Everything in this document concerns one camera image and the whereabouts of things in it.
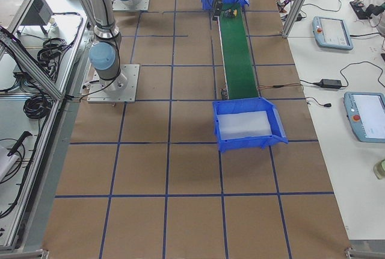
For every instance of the teach pendant far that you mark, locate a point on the teach pendant far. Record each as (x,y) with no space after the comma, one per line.
(331,33)

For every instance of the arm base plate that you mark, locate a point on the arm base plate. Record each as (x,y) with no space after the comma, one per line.
(123,89)
(132,0)

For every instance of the teach pendant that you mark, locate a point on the teach pendant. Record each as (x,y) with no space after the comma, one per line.
(331,33)
(365,112)

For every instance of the green conveyor belt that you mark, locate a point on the green conveyor belt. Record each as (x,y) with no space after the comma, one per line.
(238,69)

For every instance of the black power adapter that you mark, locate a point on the black power adapter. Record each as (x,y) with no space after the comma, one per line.
(330,84)

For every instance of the blue right plastic bin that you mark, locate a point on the blue right plastic bin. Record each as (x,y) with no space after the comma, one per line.
(249,105)

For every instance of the teach pendant near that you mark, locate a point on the teach pendant near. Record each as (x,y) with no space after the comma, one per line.
(365,112)

